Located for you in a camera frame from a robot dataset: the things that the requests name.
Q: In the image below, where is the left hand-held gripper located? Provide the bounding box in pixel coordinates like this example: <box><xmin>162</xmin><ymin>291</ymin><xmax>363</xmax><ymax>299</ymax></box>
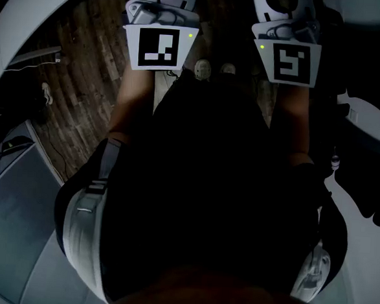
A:
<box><xmin>119</xmin><ymin>0</ymin><xmax>202</xmax><ymax>75</ymax></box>

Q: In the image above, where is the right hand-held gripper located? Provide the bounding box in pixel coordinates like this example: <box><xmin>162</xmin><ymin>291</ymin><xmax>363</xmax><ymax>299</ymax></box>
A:
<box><xmin>245</xmin><ymin>0</ymin><xmax>326</xmax><ymax>89</ymax></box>

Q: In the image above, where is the person's left forearm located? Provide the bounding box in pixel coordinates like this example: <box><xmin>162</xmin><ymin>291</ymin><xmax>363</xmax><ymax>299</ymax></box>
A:
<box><xmin>107</xmin><ymin>65</ymin><xmax>157</xmax><ymax>146</ymax></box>

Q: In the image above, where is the person's right forearm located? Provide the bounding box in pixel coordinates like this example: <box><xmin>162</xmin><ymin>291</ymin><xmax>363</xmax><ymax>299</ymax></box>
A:
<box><xmin>267</xmin><ymin>82</ymin><xmax>316</xmax><ymax>167</ymax></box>

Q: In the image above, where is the person's left white shoe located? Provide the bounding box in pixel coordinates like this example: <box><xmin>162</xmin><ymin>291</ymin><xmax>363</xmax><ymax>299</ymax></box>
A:
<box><xmin>194</xmin><ymin>58</ymin><xmax>213</xmax><ymax>82</ymax></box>

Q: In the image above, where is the person's white shoe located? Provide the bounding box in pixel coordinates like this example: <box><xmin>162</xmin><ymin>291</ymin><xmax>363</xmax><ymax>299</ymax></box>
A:
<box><xmin>39</xmin><ymin>81</ymin><xmax>55</xmax><ymax>106</ymax></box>
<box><xmin>219</xmin><ymin>62</ymin><xmax>238</xmax><ymax>76</ymax></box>
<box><xmin>194</xmin><ymin>58</ymin><xmax>213</xmax><ymax>82</ymax></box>

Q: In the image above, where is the person's right white shoe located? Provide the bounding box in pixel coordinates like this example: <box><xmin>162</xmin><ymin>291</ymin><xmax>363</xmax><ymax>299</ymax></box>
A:
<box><xmin>219</xmin><ymin>62</ymin><xmax>238</xmax><ymax>76</ymax></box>

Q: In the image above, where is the grey table foot bar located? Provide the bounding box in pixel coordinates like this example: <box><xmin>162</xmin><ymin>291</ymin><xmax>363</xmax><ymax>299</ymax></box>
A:
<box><xmin>7</xmin><ymin>42</ymin><xmax>63</xmax><ymax>71</ymax></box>

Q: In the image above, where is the small white striped tube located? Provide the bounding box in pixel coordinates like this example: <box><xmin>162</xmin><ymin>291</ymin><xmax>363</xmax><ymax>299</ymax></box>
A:
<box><xmin>330</xmin><ymin>146</ymin><xmax>342</xmax><ymax>172</ymax></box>

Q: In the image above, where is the person's black shirt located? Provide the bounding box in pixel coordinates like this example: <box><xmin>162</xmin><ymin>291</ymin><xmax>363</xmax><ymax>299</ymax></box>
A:
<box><xmin>48</xmin><ymin>60</ymin><xmax>360</xmax><ymax>304</ymax></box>

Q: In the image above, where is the dark grey desk mat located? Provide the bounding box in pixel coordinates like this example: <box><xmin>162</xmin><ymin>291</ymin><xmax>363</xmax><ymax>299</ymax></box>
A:
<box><xmin>0</xmin><ymin>134</ymin><xmax>65</xmax><ymax>290</ymax></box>

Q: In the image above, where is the person's face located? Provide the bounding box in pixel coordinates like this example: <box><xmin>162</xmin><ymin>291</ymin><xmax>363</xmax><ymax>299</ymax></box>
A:
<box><xmin>107</xmin><ymin>261</ymin><xmax>344</xmax><ymax>304</ymax></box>

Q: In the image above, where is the white charger cable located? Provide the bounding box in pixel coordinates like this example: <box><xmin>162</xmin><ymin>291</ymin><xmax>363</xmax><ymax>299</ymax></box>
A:
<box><xmin>3</xmin><ymin>56</ymin><xmax>60</xmax><ymax>76</ymax></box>

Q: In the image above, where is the black floor cable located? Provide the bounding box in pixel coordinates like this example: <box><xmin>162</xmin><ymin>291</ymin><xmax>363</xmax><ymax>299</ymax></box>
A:
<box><xmin>40</xmin><ymin>121</ymin><xmax>72</xmax><ymax>174</ymax></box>

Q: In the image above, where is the grey backpack strap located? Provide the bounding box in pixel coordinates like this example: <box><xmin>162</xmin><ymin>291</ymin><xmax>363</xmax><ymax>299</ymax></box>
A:
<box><xmin>289</xmin><ymin>204</ymin><xmax>336</xmax><ymax>304</ymax></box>
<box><xmin>56</xmin><ymin>135</ymin><xmax>124</xmax><ymax>304</ymax></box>

